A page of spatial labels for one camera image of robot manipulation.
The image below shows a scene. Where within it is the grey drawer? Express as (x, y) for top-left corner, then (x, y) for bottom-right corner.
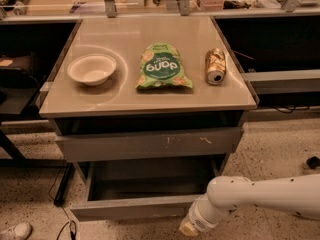
(56, 127), (243, 162)
(71, 156), (220, 221)

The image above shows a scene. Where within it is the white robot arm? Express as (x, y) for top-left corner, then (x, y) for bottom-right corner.
(179, 174), (320, 236)

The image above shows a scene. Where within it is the grey top drawer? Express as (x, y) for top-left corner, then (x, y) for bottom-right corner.
(56, 127), (243, 162)

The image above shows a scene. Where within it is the grey drawer cabinet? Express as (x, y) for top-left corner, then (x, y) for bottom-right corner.
(40, 17), (256, 163)

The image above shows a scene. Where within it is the black table leg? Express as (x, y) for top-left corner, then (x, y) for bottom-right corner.
(53, 163), (74, 207)

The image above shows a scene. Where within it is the black chair caster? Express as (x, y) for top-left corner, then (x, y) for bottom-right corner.
(306, 156), (320, 169)

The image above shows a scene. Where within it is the green chip bag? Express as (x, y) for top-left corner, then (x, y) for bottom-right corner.
(136, 42), (193, 89)

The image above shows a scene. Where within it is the white sneaker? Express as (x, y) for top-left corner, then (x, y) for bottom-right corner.
(0, 222), (32, 240)

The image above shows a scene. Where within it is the gold soda can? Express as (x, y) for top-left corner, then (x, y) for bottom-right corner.
(205, 48), (226, 84)

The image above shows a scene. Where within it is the white paper bowl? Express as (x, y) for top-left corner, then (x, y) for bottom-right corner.
(67, 54), (117, 86)

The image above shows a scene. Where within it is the black floor cable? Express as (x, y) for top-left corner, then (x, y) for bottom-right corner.
(47, 165), (78, 240)

